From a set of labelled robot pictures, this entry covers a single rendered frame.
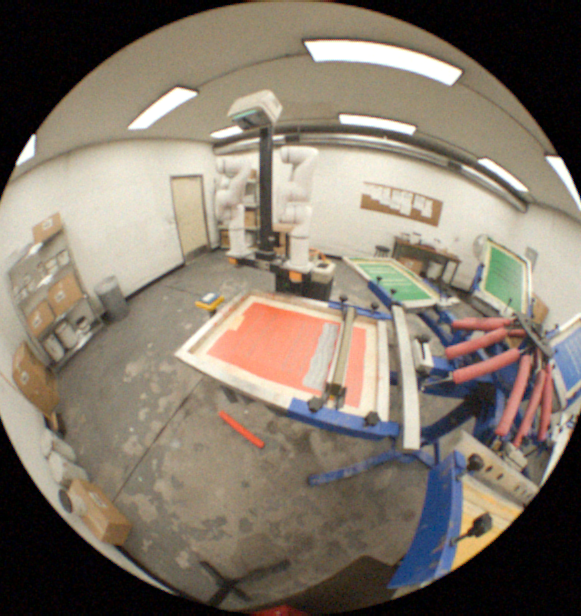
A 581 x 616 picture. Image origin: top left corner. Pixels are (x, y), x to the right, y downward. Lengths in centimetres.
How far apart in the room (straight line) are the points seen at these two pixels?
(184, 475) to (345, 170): 509
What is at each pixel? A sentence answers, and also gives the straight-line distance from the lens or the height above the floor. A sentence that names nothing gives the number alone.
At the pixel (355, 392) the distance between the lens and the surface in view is 66.
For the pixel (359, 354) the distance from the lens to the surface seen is 77.
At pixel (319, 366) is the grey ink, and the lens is 68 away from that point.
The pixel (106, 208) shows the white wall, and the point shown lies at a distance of 379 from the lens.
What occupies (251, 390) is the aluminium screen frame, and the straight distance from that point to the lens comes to 59.
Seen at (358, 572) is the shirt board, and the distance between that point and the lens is 67.
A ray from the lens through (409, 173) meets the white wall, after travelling 447.
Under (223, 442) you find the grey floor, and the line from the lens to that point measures 160.
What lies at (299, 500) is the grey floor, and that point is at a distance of 152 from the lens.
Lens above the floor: 151
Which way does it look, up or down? 36 degrees down
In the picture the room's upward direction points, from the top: 2 degrees clockwise
